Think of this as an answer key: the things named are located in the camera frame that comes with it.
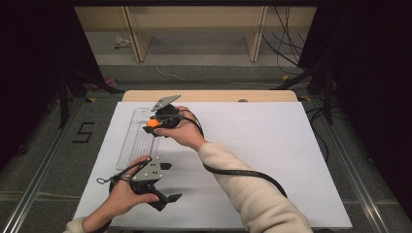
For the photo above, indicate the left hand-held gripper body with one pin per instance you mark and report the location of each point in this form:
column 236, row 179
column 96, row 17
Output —
column 149, row 174

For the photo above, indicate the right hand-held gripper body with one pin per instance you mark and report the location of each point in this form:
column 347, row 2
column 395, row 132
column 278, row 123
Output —
column 168, row 115

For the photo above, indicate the orange ball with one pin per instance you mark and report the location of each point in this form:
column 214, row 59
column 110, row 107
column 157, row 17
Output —
column 153, row 123

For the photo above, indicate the clear plastic box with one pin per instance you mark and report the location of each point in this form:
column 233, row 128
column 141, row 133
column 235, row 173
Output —
column 139, row 145

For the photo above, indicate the person's right hand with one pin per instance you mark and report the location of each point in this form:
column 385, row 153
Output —
column 188, row 132

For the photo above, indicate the person's left hand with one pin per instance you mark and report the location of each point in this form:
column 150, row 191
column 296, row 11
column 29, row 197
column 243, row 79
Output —
column 123, row 197

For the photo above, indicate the wooden table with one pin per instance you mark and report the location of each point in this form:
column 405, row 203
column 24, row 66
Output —
column 226, row 96

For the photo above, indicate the yellow tape piece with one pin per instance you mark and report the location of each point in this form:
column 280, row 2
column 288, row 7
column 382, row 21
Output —
column 92, row 99
column 305, row 98

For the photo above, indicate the crumpled white wrapper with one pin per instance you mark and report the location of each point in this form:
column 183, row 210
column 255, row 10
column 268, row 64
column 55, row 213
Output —
column 121, row 42

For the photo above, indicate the light wooden desk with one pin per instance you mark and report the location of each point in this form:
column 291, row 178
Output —
column 194, row 19

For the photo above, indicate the white table sheet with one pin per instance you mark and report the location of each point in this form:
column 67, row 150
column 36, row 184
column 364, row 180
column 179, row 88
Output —
column 275, row 145

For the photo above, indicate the black metal stand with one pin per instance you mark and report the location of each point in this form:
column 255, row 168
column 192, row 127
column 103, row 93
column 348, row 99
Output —
column 328, row 97

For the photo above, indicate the aluminium floor rail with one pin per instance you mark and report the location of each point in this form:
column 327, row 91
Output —
column 35, row 187
column 356, row 181

